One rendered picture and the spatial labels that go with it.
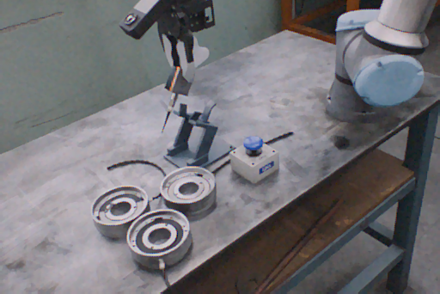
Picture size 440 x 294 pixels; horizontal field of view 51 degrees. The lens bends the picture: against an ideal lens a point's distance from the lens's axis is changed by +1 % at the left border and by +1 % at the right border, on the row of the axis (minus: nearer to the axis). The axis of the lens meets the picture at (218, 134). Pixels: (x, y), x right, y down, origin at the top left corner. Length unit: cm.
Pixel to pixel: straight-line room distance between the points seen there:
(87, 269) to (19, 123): 171
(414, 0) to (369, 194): 58
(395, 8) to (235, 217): 46
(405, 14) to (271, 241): 59
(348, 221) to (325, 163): 27
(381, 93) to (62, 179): 67
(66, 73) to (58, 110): 20
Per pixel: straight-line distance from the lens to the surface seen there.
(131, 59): 260
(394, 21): 88
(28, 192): 104
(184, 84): 89
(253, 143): 89
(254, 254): 111
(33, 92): 243
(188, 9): 83
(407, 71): 89
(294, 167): 94
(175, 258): 76
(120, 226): 82
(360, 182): 130
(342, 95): 107
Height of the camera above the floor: 139
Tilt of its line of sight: 34 degrees down
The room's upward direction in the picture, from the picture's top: 7 degrees counter-clockwise
